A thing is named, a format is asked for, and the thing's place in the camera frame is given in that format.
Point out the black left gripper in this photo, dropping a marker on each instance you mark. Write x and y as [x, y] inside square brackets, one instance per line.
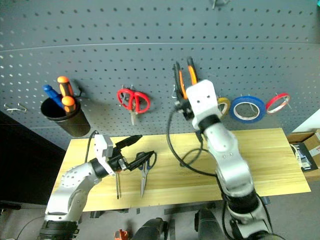
[115, 162]

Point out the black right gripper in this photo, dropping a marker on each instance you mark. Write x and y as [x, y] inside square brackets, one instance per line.
[185, 110]

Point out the black shaft screwdriver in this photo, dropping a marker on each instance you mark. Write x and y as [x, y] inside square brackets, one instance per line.
[117, 186]

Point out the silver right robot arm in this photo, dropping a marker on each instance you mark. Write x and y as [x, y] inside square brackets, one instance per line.
[225, 155]

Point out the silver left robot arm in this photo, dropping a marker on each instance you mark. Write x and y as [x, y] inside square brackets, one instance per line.
[72, 180]

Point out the yellow tape roll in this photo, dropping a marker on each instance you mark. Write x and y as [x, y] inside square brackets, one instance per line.
[226, 101]

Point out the grey pegboard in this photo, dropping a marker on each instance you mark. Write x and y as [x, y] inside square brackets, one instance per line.
[150, 37]

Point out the blue tape roll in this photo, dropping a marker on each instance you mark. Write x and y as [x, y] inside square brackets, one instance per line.
[233, 110]

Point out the red tape roll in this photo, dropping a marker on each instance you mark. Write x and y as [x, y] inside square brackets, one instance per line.
[278, 97]

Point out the metal pliers hook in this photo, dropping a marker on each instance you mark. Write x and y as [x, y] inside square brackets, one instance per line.
[174, 91]

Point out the black round cup holder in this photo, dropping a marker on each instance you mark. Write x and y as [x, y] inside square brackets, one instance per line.
[72, 125]

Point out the black cup holder hook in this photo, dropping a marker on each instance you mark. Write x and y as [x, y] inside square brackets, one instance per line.
[80, 92]

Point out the grey metal hook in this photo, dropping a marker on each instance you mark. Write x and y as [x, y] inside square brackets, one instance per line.
[217, 3]

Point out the short orange screwdriver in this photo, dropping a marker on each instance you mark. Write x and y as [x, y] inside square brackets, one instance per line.
[68, 103]

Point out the orange black object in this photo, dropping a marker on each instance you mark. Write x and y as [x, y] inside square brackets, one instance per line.
[121, 234]

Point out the long orange black screwdriver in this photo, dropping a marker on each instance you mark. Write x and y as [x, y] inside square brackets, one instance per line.
[65, 87]

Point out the black panel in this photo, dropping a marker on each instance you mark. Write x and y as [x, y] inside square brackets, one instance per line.
[25, 162]

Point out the brown cardboard box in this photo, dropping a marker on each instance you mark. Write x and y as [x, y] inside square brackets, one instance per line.
[312, 142]

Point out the black printed box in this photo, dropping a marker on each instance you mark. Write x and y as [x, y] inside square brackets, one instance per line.
[306, 155]

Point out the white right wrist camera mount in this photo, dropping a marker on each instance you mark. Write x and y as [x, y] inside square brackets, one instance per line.
[202, 100]

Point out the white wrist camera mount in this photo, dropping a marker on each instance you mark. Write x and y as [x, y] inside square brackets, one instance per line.
[202, 100]
[100, 147]

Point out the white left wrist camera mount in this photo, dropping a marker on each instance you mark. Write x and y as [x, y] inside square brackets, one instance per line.
[100, 147]

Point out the black table bracket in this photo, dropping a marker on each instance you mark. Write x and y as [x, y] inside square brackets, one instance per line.
[97, 214]
[265, 200]

